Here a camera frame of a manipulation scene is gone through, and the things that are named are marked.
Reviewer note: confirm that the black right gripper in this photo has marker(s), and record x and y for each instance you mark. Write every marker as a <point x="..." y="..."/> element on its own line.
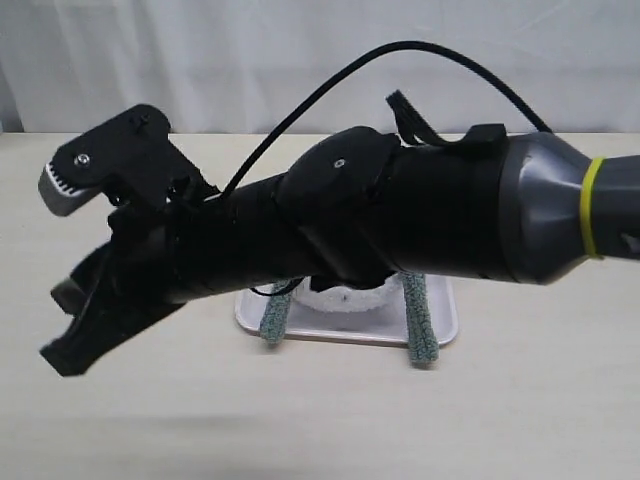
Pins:
<point x="164" y="248"/>

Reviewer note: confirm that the white plush snowman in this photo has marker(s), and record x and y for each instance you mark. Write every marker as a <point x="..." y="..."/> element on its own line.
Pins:
<point x="341" y="299"/>

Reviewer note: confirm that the green knitted scarf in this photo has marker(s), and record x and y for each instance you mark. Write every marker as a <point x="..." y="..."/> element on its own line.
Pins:
<point x="422" y="345"/>

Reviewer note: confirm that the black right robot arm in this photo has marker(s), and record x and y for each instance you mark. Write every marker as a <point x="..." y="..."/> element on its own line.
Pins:
<point x="354" y="209"/>

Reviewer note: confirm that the white curtain backdrop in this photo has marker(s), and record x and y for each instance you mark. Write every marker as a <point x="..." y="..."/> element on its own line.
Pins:
<point x="240" y="66"/>

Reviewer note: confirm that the white plastic tray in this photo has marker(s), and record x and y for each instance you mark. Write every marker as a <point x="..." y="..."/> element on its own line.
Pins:
<point x="386" y="325"/>

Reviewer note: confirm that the yellow rubber band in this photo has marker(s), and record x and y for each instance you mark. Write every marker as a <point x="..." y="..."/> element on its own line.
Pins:
<point x="586" y="208"/>

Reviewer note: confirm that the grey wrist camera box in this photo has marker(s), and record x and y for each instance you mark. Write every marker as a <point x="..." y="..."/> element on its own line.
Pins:
<point x="61" y="198"/>

